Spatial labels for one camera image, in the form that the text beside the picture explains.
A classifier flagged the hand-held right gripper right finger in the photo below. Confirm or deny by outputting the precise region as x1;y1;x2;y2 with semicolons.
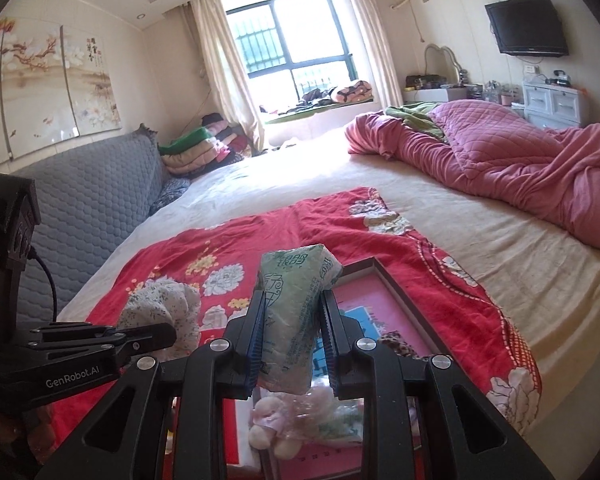
320;290;556;480

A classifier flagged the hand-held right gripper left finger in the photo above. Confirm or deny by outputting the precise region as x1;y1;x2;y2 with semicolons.
35;287;268;480

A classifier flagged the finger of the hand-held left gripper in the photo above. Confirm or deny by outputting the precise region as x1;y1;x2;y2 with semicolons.
27;322;178;367

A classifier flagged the white floral cloth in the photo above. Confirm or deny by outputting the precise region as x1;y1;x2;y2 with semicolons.
117;277;202;356

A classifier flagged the leopard print pouch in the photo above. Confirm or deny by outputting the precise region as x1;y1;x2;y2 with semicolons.
377;330;433;361

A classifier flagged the teddy bear pink dress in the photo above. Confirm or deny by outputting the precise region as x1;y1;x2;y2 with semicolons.
249;390;341;461

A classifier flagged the grey box tray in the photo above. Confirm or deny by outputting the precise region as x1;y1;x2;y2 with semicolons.
250;256;453;480

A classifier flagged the pink book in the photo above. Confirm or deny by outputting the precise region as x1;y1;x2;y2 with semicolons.
280;280;431;480

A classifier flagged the red cardboard box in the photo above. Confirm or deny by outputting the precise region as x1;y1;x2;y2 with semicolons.
162;395;266;480

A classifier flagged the red floral blanket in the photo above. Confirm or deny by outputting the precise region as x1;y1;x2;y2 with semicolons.
47;186;543;466

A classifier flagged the grey quilted headboard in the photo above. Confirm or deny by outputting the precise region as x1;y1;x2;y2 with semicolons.
5;125;171;326

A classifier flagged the bed with cream sheet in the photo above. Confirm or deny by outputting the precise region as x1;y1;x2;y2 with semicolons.
55;125;600;441

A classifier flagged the pile of folded clothes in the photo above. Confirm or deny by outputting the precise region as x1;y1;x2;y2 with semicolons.
157;112;253;178

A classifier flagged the dark clothes heap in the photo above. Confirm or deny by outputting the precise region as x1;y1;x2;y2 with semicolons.
257;87;336;116

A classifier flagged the green blanket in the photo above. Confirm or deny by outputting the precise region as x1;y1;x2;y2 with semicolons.
384;101;448;141

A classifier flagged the patterned folded blanket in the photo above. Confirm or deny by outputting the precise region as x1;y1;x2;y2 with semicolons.
330;79;374;106

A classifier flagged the pink quilt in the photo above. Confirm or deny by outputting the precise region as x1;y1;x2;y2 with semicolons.
345;99;600;253

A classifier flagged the cream curtain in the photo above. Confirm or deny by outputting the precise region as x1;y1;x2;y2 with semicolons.
337;0;406;106
187;0;266;153

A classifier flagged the white vanity table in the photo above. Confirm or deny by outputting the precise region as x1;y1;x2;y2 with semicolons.
402;85;468;106

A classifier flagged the window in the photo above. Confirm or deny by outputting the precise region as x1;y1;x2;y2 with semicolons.
225;0;356;106

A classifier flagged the row of cosmetic bottles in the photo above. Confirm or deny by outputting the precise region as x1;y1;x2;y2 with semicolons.
467;80;526;107

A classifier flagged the vanity mirror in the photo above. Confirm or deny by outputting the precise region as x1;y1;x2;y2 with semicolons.
422;42;463;86

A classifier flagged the white drawer cabinet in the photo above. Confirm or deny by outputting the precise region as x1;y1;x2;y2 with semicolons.
522;82;591;128

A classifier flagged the black television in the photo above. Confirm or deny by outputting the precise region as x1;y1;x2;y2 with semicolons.
484;0;571;58

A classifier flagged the black cable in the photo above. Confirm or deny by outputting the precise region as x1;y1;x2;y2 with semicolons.
29;251;59;322

